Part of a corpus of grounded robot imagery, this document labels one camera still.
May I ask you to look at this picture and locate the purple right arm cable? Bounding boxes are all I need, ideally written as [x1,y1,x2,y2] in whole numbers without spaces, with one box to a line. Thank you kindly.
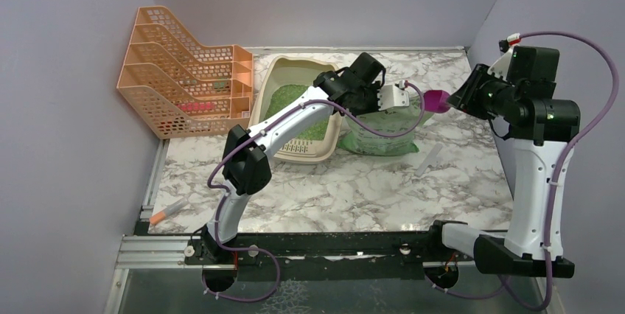
[423,30,620,312]

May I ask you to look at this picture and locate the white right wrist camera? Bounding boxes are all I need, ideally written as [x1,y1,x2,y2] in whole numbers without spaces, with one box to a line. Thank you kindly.
[487,33,521,80]

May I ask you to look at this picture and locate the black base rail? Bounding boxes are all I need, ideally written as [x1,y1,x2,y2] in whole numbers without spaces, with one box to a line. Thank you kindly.
[184,231,453,282]

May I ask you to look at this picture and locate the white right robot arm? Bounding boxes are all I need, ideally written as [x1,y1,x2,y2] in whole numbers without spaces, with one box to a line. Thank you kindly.
[425,45,581,279]

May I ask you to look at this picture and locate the beige plastic litter box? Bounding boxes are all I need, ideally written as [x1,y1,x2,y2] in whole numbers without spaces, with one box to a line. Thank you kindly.
[249,55,343,164]

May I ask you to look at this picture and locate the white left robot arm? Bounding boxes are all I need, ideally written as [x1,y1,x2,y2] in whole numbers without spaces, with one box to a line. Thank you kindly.
[201,52,385,263]

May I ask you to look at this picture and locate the green litter bag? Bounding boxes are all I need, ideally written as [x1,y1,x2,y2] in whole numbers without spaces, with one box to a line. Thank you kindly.
[338,97,433,156]

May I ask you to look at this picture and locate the orange mesh file rack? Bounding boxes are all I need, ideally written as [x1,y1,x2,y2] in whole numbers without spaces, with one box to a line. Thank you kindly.
[116,6,254,139]

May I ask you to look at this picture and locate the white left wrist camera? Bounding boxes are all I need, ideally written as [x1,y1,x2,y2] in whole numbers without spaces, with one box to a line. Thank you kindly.
[377,80,410,111]

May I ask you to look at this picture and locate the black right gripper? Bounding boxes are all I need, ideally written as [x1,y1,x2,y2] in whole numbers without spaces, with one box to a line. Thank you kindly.
[447,63,520,120]

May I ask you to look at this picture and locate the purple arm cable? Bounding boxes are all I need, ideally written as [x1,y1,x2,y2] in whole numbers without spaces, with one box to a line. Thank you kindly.
[423,30,620,312]
[200,80,427,303]

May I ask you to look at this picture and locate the green litter pellets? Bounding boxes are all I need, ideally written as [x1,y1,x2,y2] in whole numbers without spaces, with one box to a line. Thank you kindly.
[262,84,329,141]

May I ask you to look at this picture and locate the white bag sealing clip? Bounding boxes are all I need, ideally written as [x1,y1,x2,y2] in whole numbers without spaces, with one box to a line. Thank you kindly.
[415,143,443,178]

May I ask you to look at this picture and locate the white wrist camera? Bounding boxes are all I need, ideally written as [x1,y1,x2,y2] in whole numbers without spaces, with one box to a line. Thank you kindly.
[487,33,521,80]
[377,80,410,111]

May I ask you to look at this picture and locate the purple plastic litter scoop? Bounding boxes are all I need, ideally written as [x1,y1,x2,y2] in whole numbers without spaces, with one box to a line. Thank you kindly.
[423,90,451,114]

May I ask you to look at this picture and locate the orange marker pen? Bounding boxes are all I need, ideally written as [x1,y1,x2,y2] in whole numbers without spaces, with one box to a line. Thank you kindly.
[149,198,189,226]

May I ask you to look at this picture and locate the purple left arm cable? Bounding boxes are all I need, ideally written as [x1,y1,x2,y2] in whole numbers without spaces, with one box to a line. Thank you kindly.
[200,80,427,303]

